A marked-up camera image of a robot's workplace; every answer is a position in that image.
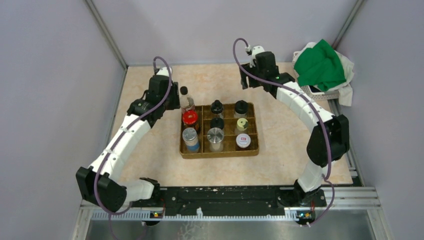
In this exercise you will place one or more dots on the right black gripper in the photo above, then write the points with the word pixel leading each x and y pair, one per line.
pixel 251 83

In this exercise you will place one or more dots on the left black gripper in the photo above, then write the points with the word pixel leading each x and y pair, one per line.
pixel 175 104

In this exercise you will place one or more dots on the tall glass sauce bottle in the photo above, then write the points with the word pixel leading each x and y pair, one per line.
pixel 186 101

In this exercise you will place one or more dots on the red lid sauce jar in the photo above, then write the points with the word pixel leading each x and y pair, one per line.
pixel 191 120

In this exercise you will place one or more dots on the black cap shaker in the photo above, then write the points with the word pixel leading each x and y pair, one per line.
pixel 241 108
pixel 217 122

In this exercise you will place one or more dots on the silver lid jar blue label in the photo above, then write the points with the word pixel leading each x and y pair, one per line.
pixel 190 138

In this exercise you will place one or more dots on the yellow lid small bottle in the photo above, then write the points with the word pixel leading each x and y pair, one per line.
pixel 241 126

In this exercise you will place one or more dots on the small black cap bottle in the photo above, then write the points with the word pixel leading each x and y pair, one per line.
pixel 217 109

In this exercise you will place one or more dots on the black cap shaker front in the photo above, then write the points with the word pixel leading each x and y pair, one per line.
pixel 217 122

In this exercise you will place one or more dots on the woven bamboo divided tray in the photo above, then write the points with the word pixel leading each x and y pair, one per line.
pixel 230 148

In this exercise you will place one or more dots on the white plastic basket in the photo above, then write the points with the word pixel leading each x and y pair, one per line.
pixel 316 94

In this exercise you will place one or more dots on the clear jar silver lid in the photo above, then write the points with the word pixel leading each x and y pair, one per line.
pixel 215 137

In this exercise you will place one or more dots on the white lid dark jar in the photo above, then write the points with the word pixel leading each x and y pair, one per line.
pixel 243 142

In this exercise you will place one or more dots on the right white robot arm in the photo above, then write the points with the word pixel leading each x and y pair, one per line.
pixel 329 134

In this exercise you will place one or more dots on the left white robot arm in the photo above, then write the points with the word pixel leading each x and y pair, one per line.
pixel 98 183

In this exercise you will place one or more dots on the green cloth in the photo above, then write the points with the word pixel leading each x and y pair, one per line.
pixel 319 66

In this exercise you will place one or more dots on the white cloth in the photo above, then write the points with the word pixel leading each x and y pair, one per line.
pixel 345 89

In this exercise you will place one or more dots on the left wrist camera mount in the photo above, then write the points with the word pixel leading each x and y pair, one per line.
pixel 164 71

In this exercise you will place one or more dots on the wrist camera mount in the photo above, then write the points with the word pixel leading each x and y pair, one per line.
pixel 252 51
pixel 164 71

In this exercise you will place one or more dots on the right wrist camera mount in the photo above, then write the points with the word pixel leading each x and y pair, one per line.
pixel 252 51

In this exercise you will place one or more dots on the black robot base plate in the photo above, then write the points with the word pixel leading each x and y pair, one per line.
pixel 231 201

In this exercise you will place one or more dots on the aluminium frame rail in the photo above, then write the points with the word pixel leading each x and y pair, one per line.
pixel 352 212

